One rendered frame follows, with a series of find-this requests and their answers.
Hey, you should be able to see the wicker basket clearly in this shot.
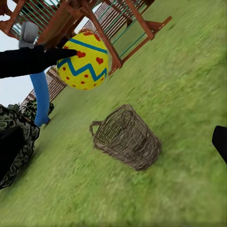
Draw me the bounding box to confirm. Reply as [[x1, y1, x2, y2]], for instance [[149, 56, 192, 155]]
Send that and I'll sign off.
[[89, 105, 161, 172]]

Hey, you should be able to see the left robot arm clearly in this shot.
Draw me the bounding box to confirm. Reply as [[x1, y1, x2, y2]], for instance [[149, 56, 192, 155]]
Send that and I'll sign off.
[[0, 21, 77, 78]]

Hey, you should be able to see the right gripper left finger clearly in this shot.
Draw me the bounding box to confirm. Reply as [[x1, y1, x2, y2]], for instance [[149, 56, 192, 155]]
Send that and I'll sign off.
[[0, 126, 25, 182]]

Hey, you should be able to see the easter egg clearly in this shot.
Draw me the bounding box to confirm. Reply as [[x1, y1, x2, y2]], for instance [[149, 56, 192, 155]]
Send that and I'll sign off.
[[55, 31, 109, 90]]

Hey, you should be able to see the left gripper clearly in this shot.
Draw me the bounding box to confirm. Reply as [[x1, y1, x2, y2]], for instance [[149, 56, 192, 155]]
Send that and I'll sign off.
[[5, 45, 77, 77]]

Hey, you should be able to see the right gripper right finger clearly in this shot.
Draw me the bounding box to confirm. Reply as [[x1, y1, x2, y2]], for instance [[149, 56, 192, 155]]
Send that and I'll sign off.
[[212, 126, 227, 164]]

